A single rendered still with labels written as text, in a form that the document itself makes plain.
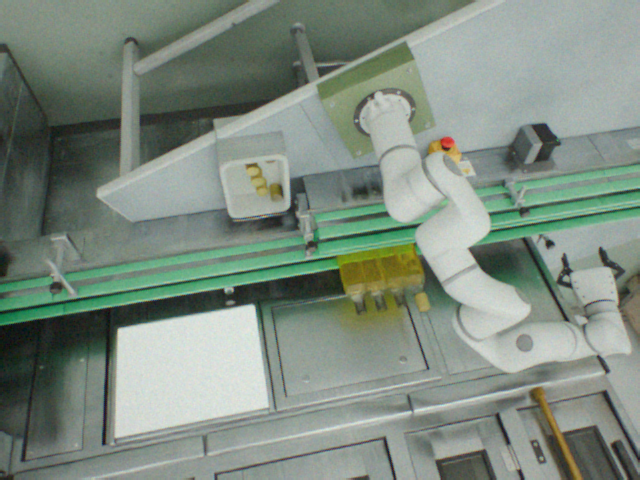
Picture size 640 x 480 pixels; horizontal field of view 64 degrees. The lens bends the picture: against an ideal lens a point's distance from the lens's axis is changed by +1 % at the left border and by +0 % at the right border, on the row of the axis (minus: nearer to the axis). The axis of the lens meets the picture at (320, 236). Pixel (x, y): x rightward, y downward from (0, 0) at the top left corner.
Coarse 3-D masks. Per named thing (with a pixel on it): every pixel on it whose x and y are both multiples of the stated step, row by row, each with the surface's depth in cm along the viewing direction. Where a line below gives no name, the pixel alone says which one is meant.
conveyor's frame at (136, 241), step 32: (480, 160) 153; (512, 160) 153; (576, 160) 153; (608, 160) 153; (320, 192) 145; (352, 192) 145; (128, 224) 149; (160, 224) 150; (192, 224) 150; (224, 224) 150; (256, 224) 150; (288, 224) 150; (0, 256) 143; (32, 256) 143; (96, 256) 143; (128, 256) 143; (160, 256) 145
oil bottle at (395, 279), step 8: (384, 248) 149; (392, 248) 149; (384, 256) 148; (392, 256) 148; (384, 264) 146; (392, 264) 146; (400, 264) 146; (384, 272) 145; (392, 272) 145; (400, 272) 145; (392, 280) 143; (400, 280) 143; (392, 288) 143; (400, 288) 143
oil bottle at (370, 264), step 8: (360, 256) 148; (368, 256) 148; (376, 256) 148; (360, 264) 147; (368, 264) 146; (376, 264) 146; (368, 272) 145; (376, 272) 145; (368, 280) 143; (376, 280) 143; (384, 280) 143; (368, 288) 143; (376, 288) 142; (384, 288) 143
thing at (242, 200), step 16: (240, 160) 127; (256, 160) 127; (272, 160) 129; (224, 176) 130; (240, 176) 141; (272, 176) 144; (288, 176) 135; (224, 192) 135; (240, 192) 146; (256, 192) 148; (288, 192) 140; (240, 208) 145; (256, 208) 145; (272, 208) 145
